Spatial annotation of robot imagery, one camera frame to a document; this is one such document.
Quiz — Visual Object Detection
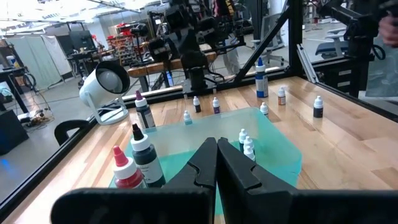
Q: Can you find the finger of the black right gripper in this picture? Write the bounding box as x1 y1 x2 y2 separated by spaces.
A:
198 72 208 91
189 72 199 91

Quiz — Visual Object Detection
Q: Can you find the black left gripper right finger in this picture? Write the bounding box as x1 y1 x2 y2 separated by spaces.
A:
216 137 398 224

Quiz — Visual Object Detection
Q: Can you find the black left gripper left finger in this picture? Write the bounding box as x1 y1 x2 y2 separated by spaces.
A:
50 137 218 224

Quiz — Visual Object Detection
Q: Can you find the small dark green colouring bottle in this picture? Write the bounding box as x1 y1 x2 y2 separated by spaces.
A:
243 145 256 162

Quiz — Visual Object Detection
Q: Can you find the large bottle black tip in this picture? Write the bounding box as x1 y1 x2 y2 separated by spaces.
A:
130 123 167 189

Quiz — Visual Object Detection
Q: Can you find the large bottle blue tip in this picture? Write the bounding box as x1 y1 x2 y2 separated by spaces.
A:
255 57 269 98

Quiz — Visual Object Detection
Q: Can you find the large bottle purple tip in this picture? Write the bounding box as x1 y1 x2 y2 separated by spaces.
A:
134 90 156 129

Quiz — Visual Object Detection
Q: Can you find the large bottle red tip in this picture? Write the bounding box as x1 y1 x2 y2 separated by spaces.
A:
112 145 147 190

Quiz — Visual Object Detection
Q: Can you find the small orange colouring bottle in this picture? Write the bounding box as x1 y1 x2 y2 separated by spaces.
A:
277 86 287 106

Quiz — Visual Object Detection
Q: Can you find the small black colouring bottle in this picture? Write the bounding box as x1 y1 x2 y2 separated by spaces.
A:
313 95 324 119

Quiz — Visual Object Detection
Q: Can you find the teal translucent plastic bin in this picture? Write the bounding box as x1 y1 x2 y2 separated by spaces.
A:
108 107 303 216

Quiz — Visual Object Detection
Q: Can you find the person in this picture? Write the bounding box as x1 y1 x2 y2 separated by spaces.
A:
214 0 242 75

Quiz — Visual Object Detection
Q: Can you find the wooden workbench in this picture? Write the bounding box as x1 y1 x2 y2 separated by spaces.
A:
127 51 218 78

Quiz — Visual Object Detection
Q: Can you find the red parts bin rack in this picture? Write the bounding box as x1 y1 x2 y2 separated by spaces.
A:
107 21 147 63

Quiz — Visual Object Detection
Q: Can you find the grey office chair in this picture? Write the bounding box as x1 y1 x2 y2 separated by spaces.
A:
251 14 290 66

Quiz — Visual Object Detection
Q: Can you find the white spotlight lamp black rim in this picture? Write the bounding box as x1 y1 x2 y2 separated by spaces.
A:
78 60 131 126

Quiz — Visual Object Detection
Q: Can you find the silver aluminium bar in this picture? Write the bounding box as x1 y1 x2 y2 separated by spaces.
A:
297 43 318 83

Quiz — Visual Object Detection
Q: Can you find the black computer monitor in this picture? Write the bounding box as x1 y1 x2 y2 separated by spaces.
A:
68 30 96 52

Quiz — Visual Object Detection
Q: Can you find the blue office chair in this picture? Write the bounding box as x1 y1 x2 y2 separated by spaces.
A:
315 27 349 60

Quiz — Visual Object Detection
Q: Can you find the black drawer cabinet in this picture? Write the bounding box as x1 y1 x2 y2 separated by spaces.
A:
320 62 355 91

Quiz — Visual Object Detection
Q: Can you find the black chair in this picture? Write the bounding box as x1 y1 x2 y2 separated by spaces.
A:
54 119 91 146

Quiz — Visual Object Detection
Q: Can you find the white curtain divider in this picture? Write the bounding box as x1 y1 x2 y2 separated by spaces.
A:
6 34 72 91

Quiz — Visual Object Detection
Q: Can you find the black box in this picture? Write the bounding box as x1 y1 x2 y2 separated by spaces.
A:
0 109 29 156

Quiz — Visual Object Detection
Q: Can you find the person's hand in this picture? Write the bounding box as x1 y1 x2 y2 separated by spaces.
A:
378 15 398 48

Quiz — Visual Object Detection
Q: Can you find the black camera on tripod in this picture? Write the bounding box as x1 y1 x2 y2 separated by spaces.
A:
129 23 150 68

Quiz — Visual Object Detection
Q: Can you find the power strip with cables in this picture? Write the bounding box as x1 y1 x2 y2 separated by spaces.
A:
17 108 53 125

